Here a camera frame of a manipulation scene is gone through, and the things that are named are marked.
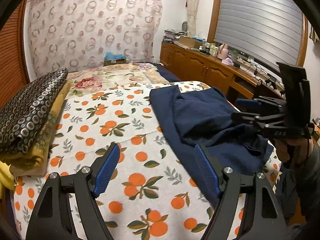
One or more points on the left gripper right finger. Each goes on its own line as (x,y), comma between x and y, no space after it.
(262,216)

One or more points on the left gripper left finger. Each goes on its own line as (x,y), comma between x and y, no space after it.
(52,217)

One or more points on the navy printed t-shirt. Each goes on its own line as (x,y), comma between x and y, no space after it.
(196,118)

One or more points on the right hand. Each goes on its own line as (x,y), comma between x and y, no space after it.
(294,152)

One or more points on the gold patterned folded cloth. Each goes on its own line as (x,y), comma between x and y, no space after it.
(34,163)

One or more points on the pink tissue pack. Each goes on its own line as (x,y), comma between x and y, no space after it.
(227,62)

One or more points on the pink thermos jug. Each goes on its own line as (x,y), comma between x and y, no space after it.
(223,52)

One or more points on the orange print white blanket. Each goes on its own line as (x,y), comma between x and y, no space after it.
(150,195)

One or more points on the grey window blind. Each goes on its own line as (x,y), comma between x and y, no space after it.
(268,30)

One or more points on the black circle pattern folded cloth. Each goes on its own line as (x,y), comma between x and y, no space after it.
(24,114)

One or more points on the wooden sideboard cabinet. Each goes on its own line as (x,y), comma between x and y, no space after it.
(234,82)

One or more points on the open cardboard box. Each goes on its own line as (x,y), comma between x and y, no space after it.
(189,42)

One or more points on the navy bed sheet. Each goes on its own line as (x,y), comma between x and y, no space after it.
(165,73)

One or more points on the floral rose bedspread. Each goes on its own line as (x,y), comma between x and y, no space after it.
(115,76)

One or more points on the wooden louvered wardrobe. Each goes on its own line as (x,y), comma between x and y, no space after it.
(13,72)

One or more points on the beige side curtain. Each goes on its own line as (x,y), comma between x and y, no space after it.
(192,9)

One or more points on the cardboard box blue contents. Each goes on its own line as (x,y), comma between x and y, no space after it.
(112,59)

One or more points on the circle pattern sheer curtain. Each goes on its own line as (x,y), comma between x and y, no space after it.
(76,34)

